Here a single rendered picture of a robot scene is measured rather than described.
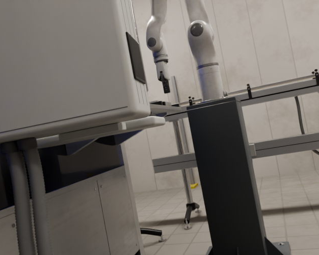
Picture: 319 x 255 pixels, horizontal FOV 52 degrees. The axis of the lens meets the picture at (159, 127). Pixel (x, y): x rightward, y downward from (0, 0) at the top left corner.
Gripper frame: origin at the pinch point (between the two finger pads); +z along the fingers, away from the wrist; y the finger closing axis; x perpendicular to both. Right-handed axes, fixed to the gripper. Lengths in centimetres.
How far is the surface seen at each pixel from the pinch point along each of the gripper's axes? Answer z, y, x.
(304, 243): 98, -21, 56
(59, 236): 56, 65, -37
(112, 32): -2, 104, 17
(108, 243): 72, 29, -37
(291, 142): 48, -84, 64
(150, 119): 19, 83, 15
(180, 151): 41, -86, -21
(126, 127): 20, 84, 8
